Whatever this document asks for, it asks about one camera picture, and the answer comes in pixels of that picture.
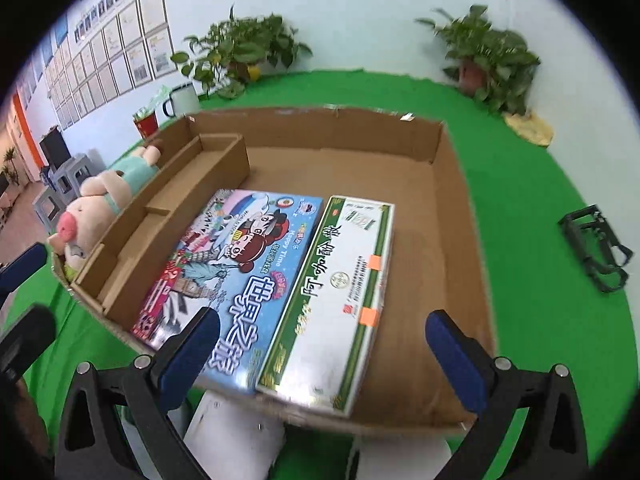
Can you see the right potted green plant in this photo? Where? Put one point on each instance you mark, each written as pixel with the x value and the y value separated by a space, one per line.
pixel 493 66

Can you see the person's left hand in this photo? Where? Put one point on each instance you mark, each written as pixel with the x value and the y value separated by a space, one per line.
pixel 29 421

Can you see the pink pig plush toy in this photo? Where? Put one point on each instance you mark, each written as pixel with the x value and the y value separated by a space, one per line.
pixel 102 198

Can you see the blue board game box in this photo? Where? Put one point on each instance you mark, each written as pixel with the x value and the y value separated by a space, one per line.
pixel 240 257

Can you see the framed certificate lower right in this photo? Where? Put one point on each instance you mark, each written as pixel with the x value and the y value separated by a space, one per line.
pixel 160 51

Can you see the white device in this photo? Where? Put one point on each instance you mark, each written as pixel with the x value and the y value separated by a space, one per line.
pixel 231 442

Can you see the left potted green plant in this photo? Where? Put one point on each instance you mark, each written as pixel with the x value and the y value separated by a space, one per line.
pixel 232 53

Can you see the red paper cup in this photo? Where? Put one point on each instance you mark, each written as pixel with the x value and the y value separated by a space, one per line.
pixel 145 117

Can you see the large cardboard box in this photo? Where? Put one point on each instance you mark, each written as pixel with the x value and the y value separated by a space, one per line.
pixel 436 262

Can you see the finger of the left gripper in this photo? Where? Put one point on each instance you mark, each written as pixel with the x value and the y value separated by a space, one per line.
pixel 25 341
pixel 22 268

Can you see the potted green plant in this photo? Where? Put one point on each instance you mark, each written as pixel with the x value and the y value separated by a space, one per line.
pixel 232 53
pixel 493 66

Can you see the framed certificate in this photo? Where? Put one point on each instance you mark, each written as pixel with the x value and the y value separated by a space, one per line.
pixel 160 51
pixel 152 15

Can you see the long narrow cardboard tray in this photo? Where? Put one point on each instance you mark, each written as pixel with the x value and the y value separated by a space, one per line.
pixel 134 249

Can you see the green tablecloth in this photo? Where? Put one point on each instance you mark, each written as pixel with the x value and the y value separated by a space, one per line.
pixel 546 309

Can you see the black plastic bracket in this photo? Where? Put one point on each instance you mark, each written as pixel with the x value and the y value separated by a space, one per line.
pixel 597 248

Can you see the white handheld fan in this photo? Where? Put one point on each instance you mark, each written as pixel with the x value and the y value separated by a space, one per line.
pixel 397 458

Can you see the framed certificate upper right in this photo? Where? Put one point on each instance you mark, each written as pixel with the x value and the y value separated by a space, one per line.
pixel 152 15

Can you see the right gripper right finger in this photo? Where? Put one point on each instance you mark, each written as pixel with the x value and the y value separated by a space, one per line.
pixel 552 443

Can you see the green white medicine box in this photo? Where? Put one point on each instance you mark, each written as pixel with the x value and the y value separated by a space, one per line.
pixel 320 351

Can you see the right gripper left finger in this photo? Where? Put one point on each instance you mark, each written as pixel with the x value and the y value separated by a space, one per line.
pixel 91 441

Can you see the yellow dried leaf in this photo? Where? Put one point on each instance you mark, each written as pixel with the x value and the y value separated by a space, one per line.
pixel 531 128

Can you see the white enamel mug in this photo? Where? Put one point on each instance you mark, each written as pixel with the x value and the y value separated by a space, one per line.
pixel 181 101

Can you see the grey plastic stool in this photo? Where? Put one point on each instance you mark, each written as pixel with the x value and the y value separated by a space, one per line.
pixel 48 207
pixel 68 179

